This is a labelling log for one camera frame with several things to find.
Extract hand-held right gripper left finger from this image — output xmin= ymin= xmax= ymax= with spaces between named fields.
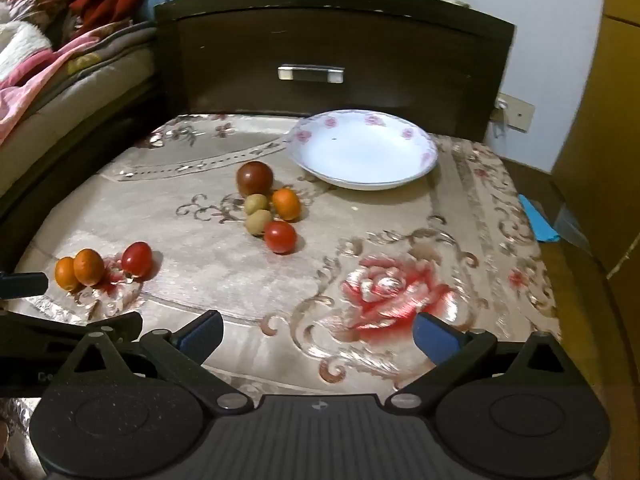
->
xmin=49 ymin=310 xmax=254 ymax=414

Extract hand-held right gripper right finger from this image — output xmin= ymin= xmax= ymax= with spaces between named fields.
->
xmin=385 ymin=311 xmax=584 ymax=412

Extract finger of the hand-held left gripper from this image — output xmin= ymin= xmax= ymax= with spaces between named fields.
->
xmin=0 ymin=272 xmax=49 ymax=299
xmin=0 ymin=311 xmax=144 ymax=351

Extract small orange citrus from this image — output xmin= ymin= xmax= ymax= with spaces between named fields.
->
xmin=73 ymin=248 xmax=106 ymax=287
xmin=54 ymin=256 xmax=81 ymax=291
xmin=271 ymin=188 xmax=302 ymax=222

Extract red cherry tomato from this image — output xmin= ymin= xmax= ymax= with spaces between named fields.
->
xmin=264 ymin=220 xmax=298 ymax=255
xmin=121 ymin=241 xmax=154 ymax=280

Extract dark brown-red tomato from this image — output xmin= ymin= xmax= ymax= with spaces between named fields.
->
xmin=236 ymin=161 xmax=275 ymax=198

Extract white floral rimmed plate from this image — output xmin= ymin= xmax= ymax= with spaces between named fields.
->
xmin=286 ymin=109 xmax=439 ymax=191

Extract beige floral tablecloth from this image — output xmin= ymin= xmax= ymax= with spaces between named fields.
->
xmin=10 ymin=112 xmax=562 ymax=402

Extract blue cloth on floor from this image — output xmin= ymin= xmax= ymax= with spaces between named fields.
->
xmin=517 ymin=193 xmax=562 ymax=244

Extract pink blanket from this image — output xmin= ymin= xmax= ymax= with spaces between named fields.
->
xmin=0 ymin=25 xmax=102 ymax=145

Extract beige quilted mattress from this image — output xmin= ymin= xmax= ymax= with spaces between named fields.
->
xmin=0 ymin=21 xmax=166 ymax=202

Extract white fluffy blanket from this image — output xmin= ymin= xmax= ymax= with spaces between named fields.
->
xmin=0 ymin=2 xmax=54 ymax=84

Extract yellow wooden cabinet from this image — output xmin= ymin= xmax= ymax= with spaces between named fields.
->
xmin=549 ymin=0 xmax=640 ymax=282

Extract dark wooden nightstand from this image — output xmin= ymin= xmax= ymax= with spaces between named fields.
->
xmin=153 ymin=0 xmax=516 ymax=144

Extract dark bed frame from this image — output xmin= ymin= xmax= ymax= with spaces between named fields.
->
xmin=0 ymin=76 xmax=168 ymax=243

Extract wall socket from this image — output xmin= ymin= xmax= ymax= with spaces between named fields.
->
xmin=495 ymin=92 xmax=536 ymax=134

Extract silver drawer handle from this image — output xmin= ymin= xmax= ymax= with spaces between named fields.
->
xmin=277 ymin=64 xmax=346 ymax=84

